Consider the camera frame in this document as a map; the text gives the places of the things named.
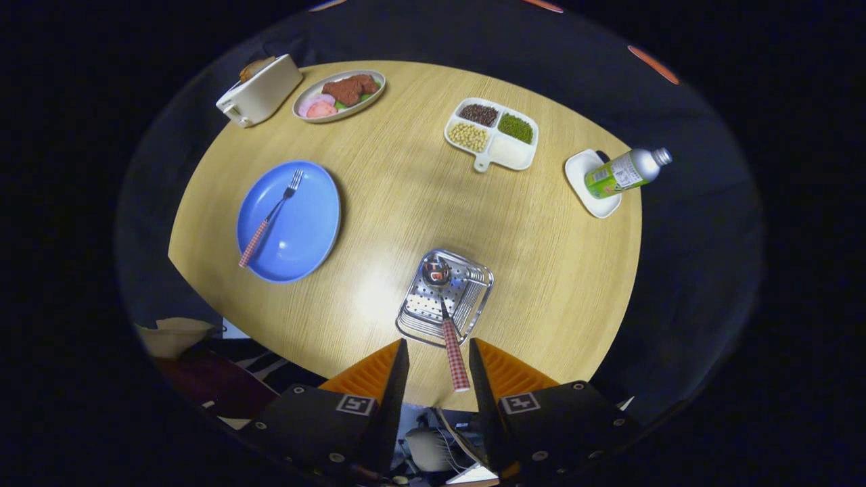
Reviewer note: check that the oval grey food plate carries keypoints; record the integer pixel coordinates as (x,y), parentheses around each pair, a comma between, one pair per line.
(369,101)

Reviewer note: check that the cream cloth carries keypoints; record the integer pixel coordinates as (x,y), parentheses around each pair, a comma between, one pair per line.
(172,335)

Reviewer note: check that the white rounded object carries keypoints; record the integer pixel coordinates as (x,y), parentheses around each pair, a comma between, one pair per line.
(429,450)

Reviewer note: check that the dark red beans pile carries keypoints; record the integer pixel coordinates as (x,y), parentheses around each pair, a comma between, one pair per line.
(479,114)

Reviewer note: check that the silver green label bottle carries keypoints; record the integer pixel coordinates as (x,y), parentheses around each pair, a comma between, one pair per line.
(622,172)

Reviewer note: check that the white square coaster tray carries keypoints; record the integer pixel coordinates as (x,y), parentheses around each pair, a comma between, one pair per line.
(580,176)

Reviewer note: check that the blue round plate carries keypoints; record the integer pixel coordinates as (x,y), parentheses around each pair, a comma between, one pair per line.
(304,230)

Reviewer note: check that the dark red cloth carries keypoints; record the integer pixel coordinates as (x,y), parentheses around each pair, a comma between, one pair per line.
(210,385)

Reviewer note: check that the pink ham slices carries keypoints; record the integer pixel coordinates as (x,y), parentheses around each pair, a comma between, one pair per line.
(319,108)

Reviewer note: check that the white divided dish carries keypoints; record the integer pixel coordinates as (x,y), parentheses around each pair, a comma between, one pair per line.
(511,154)

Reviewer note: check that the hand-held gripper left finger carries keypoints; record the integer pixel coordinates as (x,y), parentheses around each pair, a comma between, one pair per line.
(389,406)

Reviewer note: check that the brown meat steak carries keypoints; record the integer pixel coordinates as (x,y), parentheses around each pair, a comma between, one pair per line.
(348,89)

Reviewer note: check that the toasted bread slice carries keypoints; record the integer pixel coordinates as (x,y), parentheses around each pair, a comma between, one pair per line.
(257,67)

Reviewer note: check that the yellow soybeans pile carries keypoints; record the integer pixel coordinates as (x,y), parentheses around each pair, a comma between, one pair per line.
(468,137)

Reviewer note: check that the metal drainer basket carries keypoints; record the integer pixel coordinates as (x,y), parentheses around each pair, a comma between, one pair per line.
(423,311)

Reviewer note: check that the cream white toaster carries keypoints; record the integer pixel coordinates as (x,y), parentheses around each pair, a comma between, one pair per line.
(264,95)

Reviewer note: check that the green mung beans pile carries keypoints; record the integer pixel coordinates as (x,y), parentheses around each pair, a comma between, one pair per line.
(516,128)

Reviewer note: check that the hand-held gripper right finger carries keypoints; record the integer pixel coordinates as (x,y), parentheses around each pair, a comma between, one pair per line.
(484,406)

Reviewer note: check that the black white striped cloth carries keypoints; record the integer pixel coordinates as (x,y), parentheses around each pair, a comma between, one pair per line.
(270,365)

